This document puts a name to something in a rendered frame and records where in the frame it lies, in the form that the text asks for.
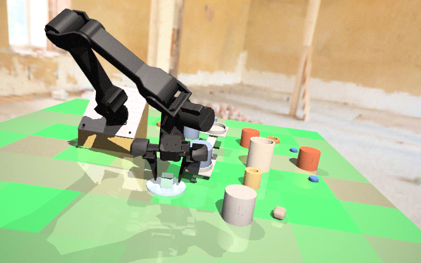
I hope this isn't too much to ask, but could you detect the white round dish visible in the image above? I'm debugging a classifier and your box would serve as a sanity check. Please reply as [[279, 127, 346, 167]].
[[147, 177, 186, 197]]

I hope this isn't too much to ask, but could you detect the brown cylinder with orange top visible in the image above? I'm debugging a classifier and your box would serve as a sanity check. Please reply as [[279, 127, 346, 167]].
[[240, 128, 260, 148], [296, 147, 321, 171]]

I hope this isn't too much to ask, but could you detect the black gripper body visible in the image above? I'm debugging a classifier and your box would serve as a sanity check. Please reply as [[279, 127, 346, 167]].
[[130, 122, 208, 162]]

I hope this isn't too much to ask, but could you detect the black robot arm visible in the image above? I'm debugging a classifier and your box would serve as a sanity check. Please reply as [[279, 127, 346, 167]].
[[44, 8, 215, 162]]

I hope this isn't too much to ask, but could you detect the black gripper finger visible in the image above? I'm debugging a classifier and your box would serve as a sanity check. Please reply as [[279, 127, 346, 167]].
[[142, 152, 157, 181], [178, 157, 195, 182]]

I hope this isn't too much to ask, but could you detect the white cylinder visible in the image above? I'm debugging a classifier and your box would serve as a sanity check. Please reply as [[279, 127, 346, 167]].
[[221, 184, 257, 227]]

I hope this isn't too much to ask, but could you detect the tan hollow cylinder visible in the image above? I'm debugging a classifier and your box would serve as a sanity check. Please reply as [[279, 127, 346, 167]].
[[243, 167, 263, 190]]

